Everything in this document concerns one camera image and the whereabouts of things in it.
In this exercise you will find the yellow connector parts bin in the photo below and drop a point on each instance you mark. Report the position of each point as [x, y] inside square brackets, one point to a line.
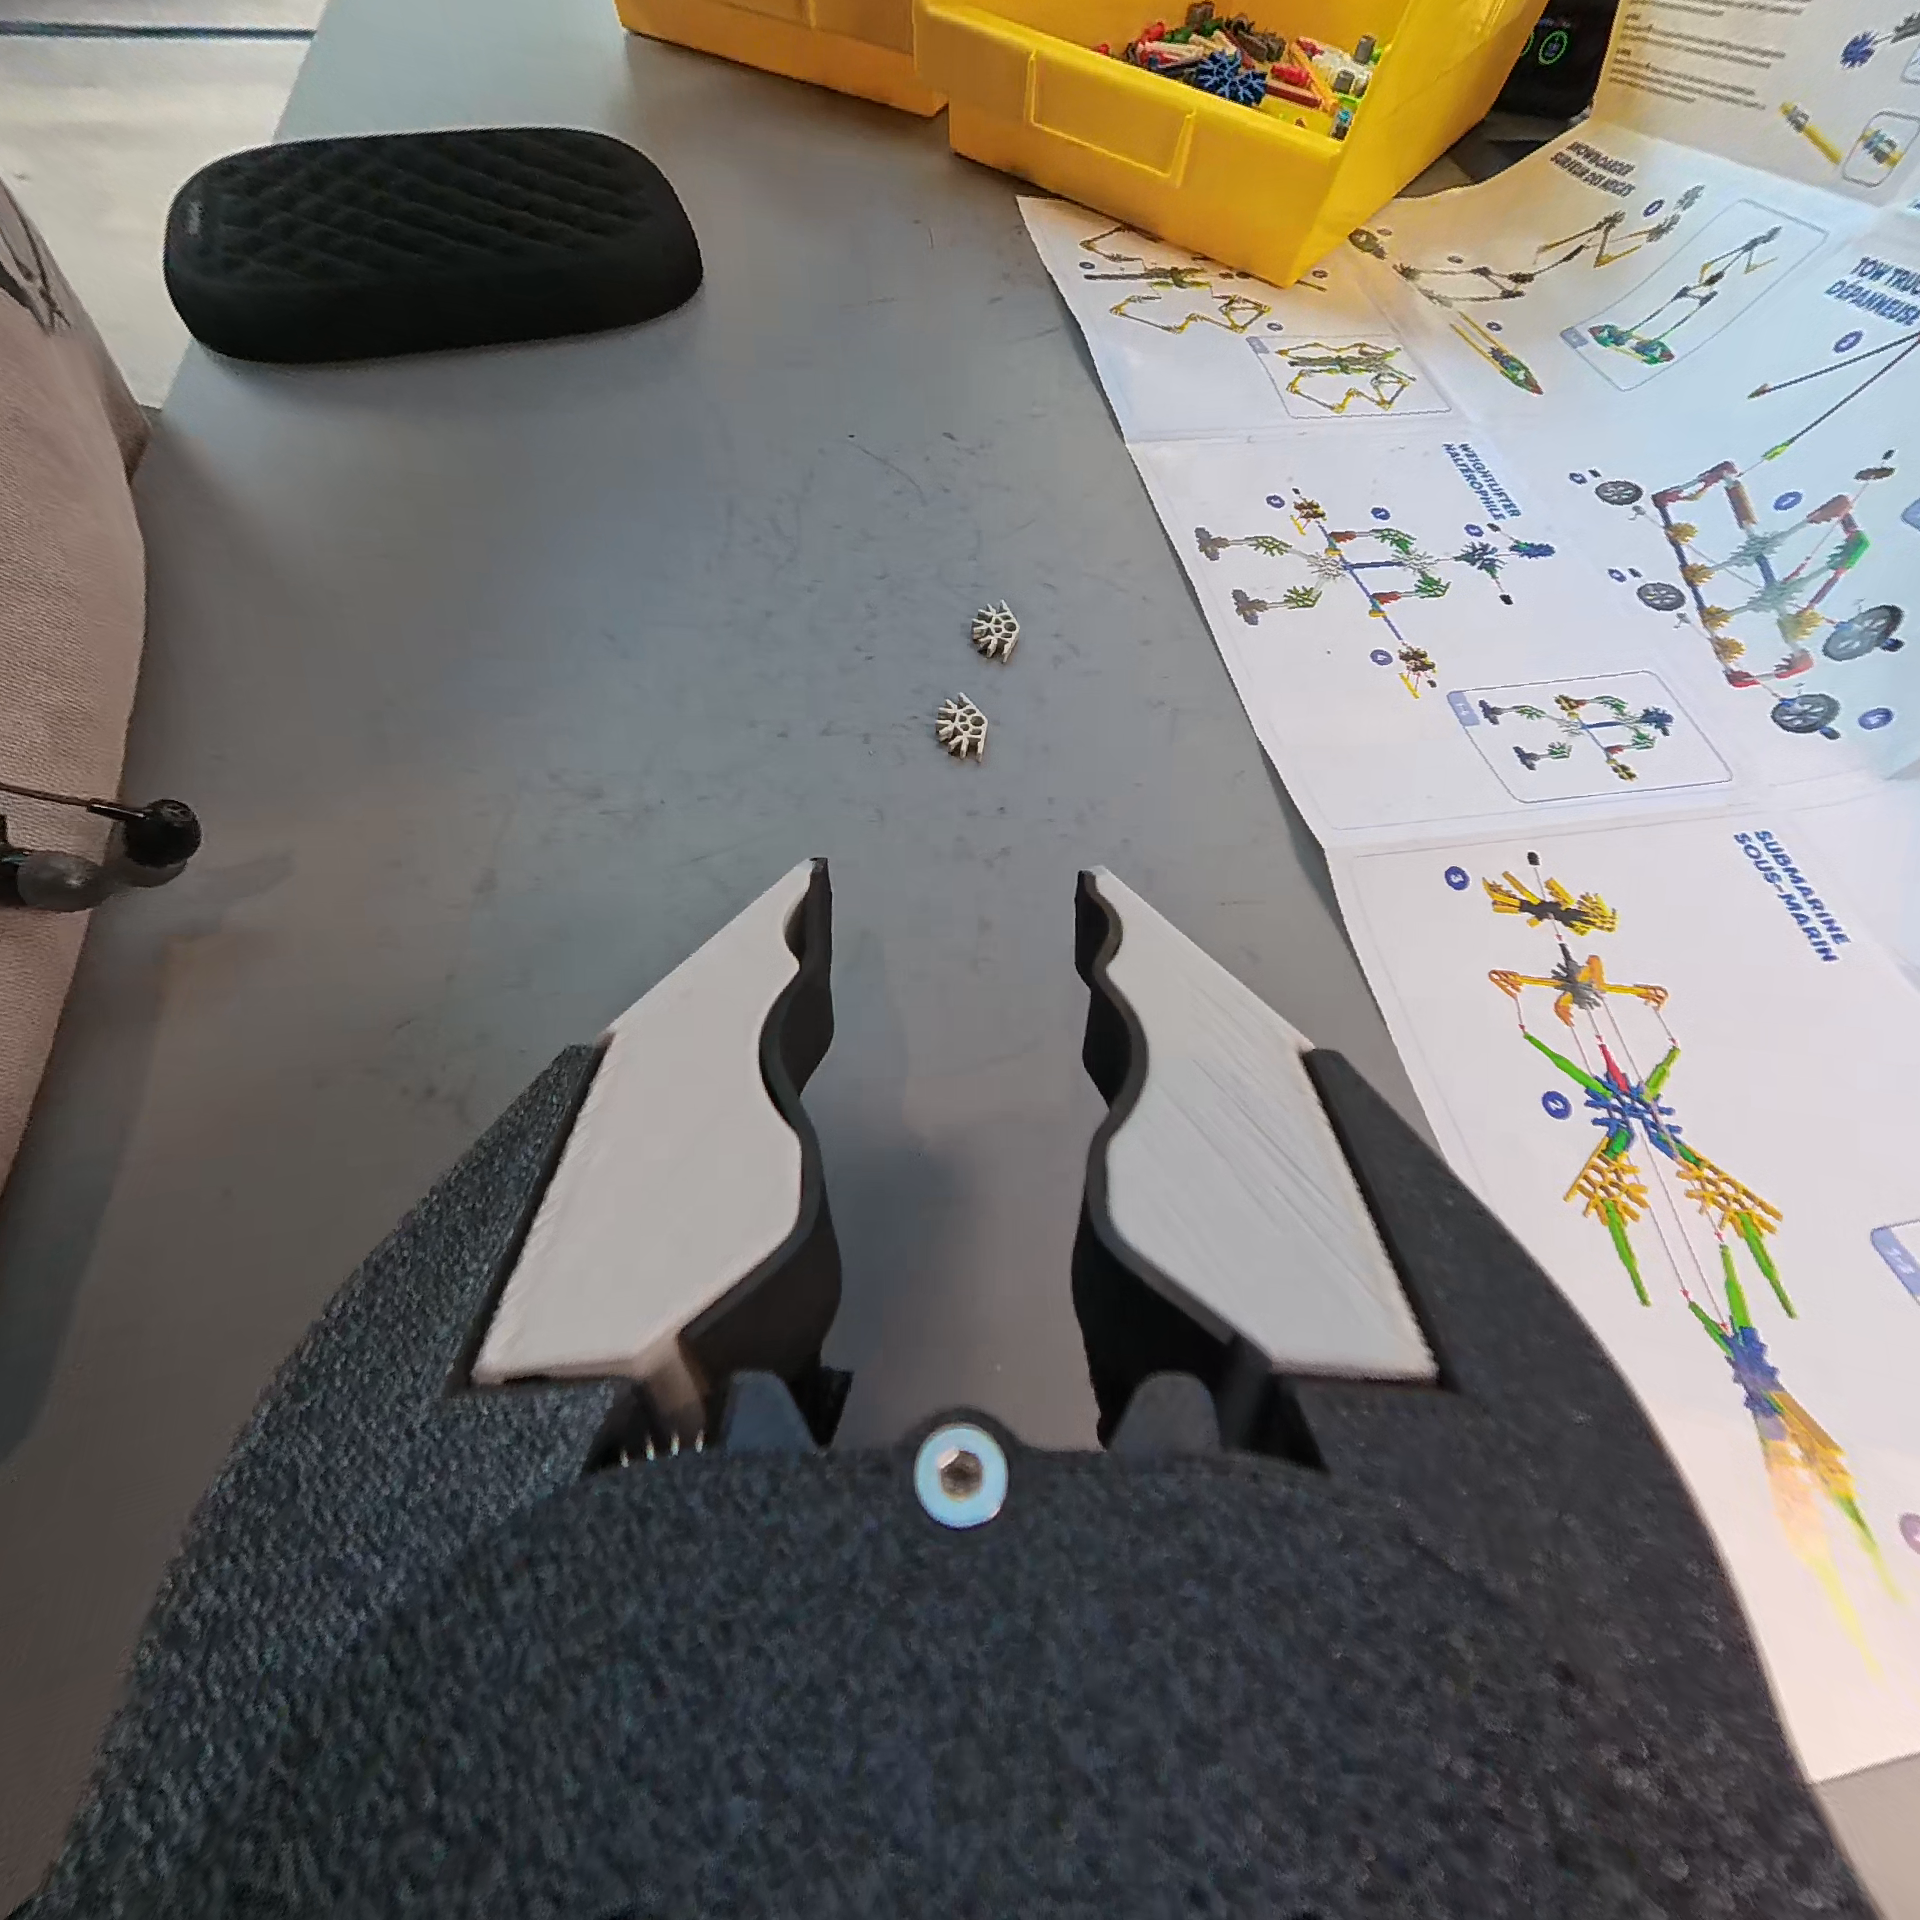
[783, 45]

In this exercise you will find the black mesh wrist rest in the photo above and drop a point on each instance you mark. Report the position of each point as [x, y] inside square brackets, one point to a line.
[436, 238]

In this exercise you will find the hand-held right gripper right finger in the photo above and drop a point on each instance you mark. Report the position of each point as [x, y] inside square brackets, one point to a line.
[1261, 1201]

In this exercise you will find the black electronic device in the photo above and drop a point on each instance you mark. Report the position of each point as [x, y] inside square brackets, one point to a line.
[1574, 82]

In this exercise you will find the grey snowflake connector piece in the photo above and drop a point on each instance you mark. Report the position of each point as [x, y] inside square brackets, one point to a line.
[962, 725]
[994, 631]

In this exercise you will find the yellow rod parts bin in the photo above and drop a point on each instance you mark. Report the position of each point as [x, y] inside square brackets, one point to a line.
[1200, 193]

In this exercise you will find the heap of colourful small rods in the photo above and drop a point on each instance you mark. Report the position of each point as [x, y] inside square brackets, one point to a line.
[1228, 66]

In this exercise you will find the white building instruction sheet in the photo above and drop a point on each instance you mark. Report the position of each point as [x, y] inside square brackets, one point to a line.
[1847, 1140]

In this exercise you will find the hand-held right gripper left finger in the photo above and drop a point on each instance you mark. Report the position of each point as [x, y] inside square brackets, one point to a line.
[644, 1201]

